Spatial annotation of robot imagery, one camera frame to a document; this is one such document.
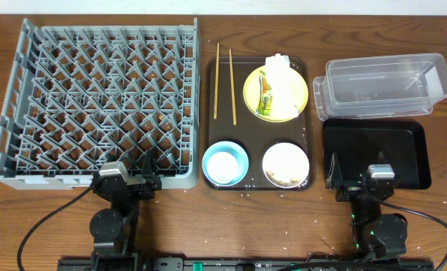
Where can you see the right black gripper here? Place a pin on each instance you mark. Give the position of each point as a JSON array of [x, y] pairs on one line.
[[350, 189]]

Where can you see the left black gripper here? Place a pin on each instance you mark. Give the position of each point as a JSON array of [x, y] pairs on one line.
[[129, 184]]

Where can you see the white pink bowl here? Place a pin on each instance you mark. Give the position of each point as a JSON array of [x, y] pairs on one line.
[[286, 165]]

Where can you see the light blue bowl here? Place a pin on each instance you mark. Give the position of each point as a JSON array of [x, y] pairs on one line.
[[225, 163]]

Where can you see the wooden chopstick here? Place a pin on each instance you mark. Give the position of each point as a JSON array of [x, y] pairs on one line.
[[232, 87], [216, 80]]

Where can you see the green yellow sauce packet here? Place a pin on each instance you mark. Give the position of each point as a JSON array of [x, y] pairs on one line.
[[265, 100]]

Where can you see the white napkin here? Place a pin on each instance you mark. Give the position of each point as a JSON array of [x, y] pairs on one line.
[[278, 75]]

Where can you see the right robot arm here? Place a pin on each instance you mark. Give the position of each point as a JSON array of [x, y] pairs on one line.
[[376, 236]]

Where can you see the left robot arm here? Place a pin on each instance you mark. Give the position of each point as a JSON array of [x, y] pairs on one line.
[[114, 228]]

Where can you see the black waste tray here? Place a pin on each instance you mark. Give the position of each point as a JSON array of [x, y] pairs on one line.
[[358, 143]]

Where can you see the grey dishwasher rack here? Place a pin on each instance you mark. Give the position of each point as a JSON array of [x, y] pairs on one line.
[[80, 96]]

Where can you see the clear plastic bin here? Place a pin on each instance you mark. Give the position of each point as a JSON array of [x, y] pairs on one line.
[[381, 86]]

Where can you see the dark brown serving tray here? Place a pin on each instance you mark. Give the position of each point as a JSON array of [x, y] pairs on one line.
[[252, 133]]

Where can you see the yellow plate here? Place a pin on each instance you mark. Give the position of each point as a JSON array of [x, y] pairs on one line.
[[251, 93]]

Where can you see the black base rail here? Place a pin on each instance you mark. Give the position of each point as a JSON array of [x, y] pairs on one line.
[[179, 264]]

